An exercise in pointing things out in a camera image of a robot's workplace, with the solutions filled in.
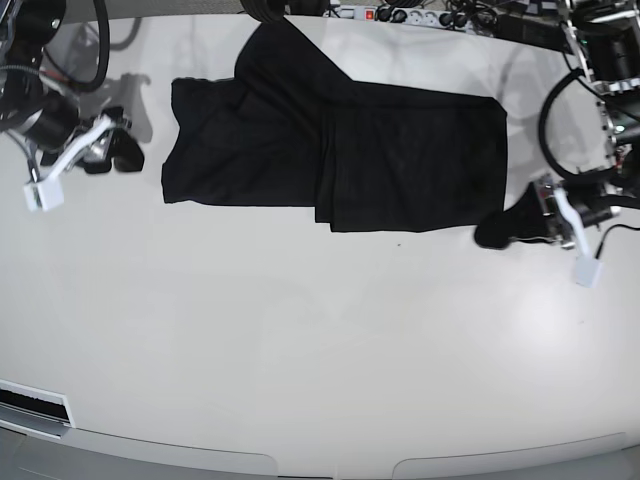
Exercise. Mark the white power strip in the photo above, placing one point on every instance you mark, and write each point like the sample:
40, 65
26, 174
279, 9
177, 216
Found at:
482, 21

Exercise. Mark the black t-shirt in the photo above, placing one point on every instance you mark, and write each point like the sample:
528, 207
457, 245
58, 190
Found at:
291, 129

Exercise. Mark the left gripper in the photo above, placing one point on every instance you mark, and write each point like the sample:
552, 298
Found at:
534, 218

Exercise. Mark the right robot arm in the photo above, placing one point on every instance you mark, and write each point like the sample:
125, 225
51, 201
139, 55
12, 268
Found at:
40, 109

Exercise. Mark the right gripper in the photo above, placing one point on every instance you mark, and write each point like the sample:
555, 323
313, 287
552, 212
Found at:
115, 149

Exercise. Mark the black power adapter box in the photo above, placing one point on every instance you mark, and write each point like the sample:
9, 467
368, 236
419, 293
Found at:
530, 32

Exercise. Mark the grey slotted table fixture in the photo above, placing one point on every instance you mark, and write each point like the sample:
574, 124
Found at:
33, 411

